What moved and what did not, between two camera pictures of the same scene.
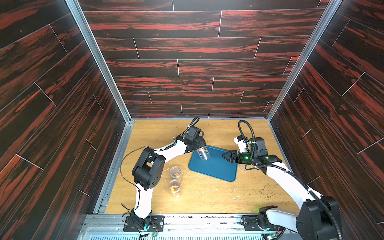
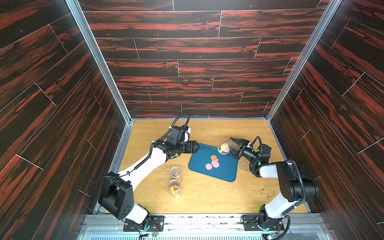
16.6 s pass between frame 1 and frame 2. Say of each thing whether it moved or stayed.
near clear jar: stayed
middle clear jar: stayed
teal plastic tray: stayed
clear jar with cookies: moved
